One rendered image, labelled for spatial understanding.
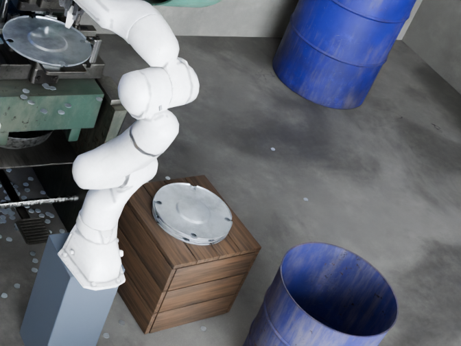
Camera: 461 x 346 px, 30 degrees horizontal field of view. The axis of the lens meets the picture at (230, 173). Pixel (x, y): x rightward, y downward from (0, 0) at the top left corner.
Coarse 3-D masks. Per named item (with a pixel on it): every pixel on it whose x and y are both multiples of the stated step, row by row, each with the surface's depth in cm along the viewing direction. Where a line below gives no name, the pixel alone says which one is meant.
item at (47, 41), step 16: (16, 32) 277; (32, 32) 280; (48, 32) 283; (64, 32) 288; (80, 32) 290; (16, 48) 270; (32, 48) 273; (48, 48) 275; (64, 48) 279; (80, 48) 283; (48, 64) 269
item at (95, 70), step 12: (72, 24) 310; (0, 48) 281; (0, 60) 276; (12, 60) 278; (24, 60) 280; (96, 60) 296; (0, 72) 276; (12, 72) 278; (24, 72) 281; (96, 72) 296
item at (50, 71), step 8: (32, 64) 279; (40, 64) 269; (80, 64) 276; (32, 72) 280; (40, 72) 280; (48, 72) 266; (56, 72) 268; (64, 72) 269; (72, 72) 271; (80, 72) 273; (32, 80) 281; (40, 80) 283; (48, 80) 284; (56, 80) 286
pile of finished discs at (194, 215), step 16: (160, 192) 305; (176, 192) 308; (192, 192) 312; (208, 192) 315; (160, 208) 298; (176, 208) 301; (192, 208) 304; (208, 208) 308; (224, 208) 311; (160, 224) 295; (176, 224) 294; (192, 224) 297; (208, 224) 300; (224, 224) 304; (192, 240) 293; (208, 240) 294
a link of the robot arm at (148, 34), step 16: (160, 16) 216; (144, 32) 212; (160, 32) 212; (144, 48) 212; (160, 48) 211; (176, 48) 214; (160, 64) 214; (176, 64) 217; (176, 80) 215; (192, 80) 219; (176, 96) 216; (192, 96) 220
